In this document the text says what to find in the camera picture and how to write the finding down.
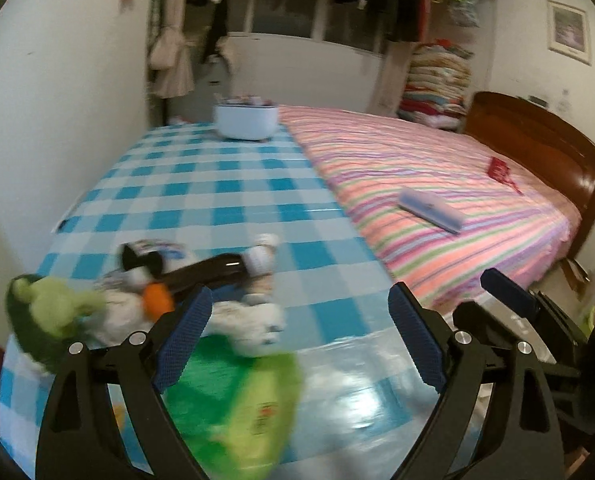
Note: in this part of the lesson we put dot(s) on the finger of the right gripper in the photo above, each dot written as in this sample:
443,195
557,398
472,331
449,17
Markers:
508,292

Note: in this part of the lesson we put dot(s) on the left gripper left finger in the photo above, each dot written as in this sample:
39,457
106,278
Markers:
80,438

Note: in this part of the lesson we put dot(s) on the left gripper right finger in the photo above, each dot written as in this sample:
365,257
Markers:
495,417

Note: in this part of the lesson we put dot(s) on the green plush toy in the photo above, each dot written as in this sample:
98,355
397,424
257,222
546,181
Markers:
47,316

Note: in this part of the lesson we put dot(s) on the green plastic snack bag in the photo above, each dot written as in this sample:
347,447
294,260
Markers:
235,413

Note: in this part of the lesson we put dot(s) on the pink striped bed sheet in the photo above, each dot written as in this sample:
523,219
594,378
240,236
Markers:
367,160

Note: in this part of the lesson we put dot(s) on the red gift bag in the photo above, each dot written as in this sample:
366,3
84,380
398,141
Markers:
499,171

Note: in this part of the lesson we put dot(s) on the brown wooden headboard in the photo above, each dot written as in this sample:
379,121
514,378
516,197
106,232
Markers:
543,143

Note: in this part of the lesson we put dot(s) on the orange fruit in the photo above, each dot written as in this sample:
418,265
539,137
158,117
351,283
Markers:
157,301

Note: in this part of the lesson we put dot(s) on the crumpled printed wrapper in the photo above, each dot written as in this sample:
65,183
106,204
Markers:
158,257

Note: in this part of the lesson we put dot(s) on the dark brown glass bottle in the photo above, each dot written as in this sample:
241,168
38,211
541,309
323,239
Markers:
218,271

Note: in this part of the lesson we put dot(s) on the stack of folded quilts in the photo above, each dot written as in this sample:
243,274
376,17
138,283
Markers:
438,78

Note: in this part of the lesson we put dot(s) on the white round basin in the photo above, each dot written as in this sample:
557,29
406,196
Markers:
246,122

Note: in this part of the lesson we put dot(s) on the beige tied curtain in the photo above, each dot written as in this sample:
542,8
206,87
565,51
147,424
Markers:
170,54

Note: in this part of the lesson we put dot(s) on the framed wall picture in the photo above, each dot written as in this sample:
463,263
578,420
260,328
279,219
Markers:
568,31

